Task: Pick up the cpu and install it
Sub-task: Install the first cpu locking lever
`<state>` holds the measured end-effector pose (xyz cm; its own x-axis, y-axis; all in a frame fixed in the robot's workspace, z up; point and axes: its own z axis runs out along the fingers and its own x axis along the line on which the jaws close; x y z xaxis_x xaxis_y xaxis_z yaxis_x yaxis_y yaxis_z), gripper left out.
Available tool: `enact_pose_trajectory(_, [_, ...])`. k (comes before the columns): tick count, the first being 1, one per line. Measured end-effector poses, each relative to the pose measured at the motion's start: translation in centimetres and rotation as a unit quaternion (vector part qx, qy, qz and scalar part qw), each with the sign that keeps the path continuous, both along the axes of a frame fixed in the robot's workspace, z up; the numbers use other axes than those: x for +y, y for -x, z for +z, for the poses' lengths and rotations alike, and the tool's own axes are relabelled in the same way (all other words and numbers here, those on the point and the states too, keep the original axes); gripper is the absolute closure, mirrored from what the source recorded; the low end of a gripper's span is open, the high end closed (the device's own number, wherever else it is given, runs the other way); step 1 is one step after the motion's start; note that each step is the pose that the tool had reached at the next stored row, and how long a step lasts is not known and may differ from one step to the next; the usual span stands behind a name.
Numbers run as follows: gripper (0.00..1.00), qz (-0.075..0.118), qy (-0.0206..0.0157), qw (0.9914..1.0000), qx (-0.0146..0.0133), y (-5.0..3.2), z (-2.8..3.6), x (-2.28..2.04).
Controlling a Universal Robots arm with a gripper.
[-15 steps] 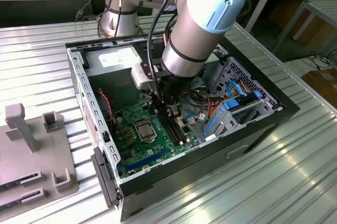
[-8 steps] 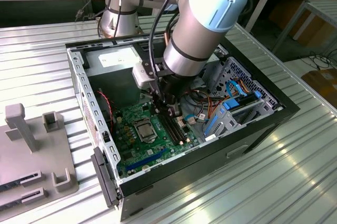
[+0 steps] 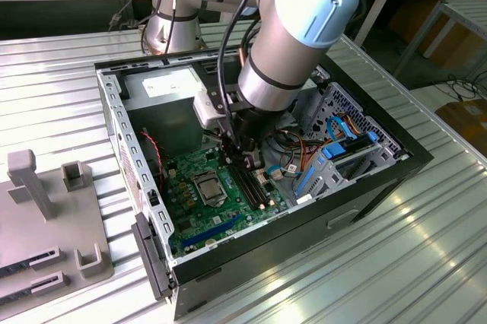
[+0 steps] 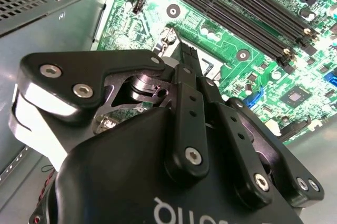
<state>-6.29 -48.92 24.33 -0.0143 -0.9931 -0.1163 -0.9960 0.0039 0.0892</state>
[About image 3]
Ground metal socket cover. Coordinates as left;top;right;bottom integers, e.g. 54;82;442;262
192;173;227;208

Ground blue flat data wire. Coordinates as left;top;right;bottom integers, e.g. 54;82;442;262
326;114;361;143

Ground wire locking lever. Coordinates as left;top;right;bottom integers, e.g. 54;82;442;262
215;171;231;206

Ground black card retention latch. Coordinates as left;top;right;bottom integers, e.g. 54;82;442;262
130;211;179;301

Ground hard disk in blue carrier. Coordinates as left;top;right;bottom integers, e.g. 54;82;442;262
320;129;380;162

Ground grey power supply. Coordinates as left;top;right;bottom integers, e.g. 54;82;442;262
120;65;212;157

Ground grey parts rack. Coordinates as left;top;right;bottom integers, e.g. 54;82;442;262
0;150;116;304

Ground thin cable silver plug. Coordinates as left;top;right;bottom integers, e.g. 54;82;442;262
121;11;155;28
108;0;138;32

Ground red black fan wire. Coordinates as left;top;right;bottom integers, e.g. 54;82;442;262
139;129;170;192

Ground open black PC case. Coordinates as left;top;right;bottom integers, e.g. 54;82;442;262
93;36;435;321

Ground thick black cable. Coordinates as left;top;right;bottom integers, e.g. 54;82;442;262
217;0;263;150

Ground green motherboard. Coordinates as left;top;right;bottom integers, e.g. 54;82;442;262
161;137;291;259

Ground silver CPU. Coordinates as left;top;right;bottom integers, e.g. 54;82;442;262
199;179;221;202

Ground metal drive cage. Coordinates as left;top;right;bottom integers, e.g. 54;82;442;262
292;68;333;127

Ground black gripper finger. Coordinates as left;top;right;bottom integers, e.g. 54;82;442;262
219;136;245;168
243;147;266;172

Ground grey metal frame table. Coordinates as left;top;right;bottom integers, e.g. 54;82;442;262
393;0;487;78

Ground blue plastic disk rail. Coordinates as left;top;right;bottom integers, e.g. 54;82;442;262
292;154;329;200

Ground blue expansion slot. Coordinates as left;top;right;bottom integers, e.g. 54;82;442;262
181;213;244;249

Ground brown cardboard box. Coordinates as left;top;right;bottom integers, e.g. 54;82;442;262
387;0;487;70
435;98;487;147

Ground black RAM slot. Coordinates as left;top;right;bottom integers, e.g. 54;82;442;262
235;167;264;209
250;170;277;205
230;167;258;211
243;170;270;207

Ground orange power wire bundle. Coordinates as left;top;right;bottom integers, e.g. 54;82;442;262
266;125;332;173

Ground light blue wire white plug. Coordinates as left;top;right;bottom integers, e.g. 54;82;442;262
265;163;285;182

